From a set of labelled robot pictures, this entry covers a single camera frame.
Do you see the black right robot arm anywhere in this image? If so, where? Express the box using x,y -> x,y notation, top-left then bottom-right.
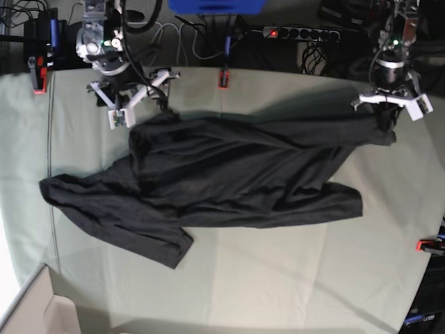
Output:
76,1 -> 179,129

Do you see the red black table clamp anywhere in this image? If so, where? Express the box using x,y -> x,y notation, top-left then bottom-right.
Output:
218,69 -> 229,89

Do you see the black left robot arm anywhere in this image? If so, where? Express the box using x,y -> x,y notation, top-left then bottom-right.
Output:
351,1 -> 433,132

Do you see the white power strip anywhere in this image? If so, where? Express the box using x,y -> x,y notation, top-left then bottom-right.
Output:
261,26 -> 341,42

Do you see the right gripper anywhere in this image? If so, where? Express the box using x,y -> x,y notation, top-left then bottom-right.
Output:
87,68 -> 180,129

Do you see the red black side clamp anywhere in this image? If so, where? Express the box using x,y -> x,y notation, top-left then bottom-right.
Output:
416,225 -> 444,257

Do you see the blue plastic bin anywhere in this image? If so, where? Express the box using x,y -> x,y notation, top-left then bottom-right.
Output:
168,0 -> 266,15

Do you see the black cable bundle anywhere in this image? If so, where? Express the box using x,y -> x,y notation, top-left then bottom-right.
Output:
298,43 -> 330,76

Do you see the black t-shirt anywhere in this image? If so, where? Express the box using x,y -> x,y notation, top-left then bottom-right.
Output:
39,115 -> 396,269

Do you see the cardboard box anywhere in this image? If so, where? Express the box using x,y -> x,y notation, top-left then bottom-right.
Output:
1,264 -> 81,334

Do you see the red black left clamp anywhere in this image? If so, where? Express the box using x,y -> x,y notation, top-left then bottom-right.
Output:
27,56 -> 47,95

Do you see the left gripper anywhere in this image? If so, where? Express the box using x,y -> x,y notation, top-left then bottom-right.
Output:
351,71 -> 433,132

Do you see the white cable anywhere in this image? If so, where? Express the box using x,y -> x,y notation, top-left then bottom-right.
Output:
100,0 -> 227,67

